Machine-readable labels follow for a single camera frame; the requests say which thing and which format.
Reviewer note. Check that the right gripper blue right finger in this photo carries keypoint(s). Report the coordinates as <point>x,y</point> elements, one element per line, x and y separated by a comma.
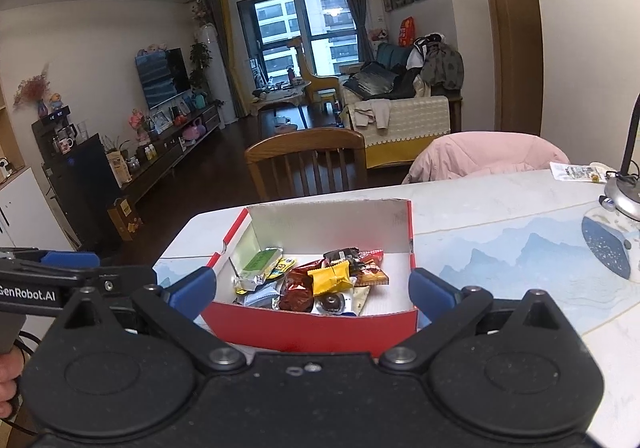
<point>453,313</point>

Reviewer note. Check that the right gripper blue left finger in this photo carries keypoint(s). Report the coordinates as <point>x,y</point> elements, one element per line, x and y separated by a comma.
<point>169,314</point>

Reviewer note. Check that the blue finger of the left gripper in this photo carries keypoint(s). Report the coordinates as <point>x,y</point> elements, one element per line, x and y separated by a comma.
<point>70,260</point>

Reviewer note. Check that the green snack bar packet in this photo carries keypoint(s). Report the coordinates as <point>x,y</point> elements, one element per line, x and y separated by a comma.
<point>257,270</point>

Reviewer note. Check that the light blue chocolate packet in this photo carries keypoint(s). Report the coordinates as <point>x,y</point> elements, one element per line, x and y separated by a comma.
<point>262,297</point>

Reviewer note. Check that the red snack packet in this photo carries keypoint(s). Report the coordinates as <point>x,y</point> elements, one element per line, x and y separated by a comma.
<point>366,269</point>

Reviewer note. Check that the brown foil snack packet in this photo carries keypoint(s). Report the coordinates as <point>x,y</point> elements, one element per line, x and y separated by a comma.
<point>297,294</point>

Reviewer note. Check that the yellow snack packet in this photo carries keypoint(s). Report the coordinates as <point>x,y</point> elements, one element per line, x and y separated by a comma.
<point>332,279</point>

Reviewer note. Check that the yellow long sachet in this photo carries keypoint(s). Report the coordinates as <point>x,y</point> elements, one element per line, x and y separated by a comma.
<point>283,267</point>

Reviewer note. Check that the white blue snack packet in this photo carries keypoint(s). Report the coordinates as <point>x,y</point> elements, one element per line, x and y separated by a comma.
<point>346,303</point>

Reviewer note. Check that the black snack packet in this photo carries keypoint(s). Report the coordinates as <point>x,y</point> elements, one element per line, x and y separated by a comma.
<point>349,255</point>

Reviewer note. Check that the left hand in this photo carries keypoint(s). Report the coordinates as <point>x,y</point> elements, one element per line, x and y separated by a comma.
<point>11,367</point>

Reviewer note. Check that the white cabinet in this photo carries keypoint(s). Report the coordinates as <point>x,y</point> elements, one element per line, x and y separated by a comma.
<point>26,218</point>

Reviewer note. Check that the brown gift bag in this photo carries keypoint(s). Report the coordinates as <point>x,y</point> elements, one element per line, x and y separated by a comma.
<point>125,218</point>

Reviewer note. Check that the dark tv cabinet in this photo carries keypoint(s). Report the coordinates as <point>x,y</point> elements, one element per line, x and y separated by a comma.
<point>161,157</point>

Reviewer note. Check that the red cardboard box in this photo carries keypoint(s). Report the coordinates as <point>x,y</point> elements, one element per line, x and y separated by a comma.
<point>305,231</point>

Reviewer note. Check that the pink jacket on chair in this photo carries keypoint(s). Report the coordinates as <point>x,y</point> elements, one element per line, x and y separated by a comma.
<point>477,154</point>

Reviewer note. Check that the wooden dining chair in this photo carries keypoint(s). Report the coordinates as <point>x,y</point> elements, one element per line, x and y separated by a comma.
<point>305,163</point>

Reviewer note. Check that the sofa with cream cover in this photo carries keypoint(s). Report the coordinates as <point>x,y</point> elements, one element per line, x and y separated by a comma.
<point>395,112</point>

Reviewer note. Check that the white standing air conditioner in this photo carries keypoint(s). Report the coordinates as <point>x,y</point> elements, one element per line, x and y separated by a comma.
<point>216,74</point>

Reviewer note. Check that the silver desk lamp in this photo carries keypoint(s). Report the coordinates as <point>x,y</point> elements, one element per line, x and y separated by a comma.
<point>621,191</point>

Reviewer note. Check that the coffee table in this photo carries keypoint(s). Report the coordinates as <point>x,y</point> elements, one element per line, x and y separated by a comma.
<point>295,96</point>

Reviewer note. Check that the pile of clothes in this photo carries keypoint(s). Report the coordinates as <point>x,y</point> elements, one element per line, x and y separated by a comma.
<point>440,65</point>

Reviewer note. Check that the wall television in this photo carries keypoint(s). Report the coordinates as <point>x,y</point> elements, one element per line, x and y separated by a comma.
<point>162,75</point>

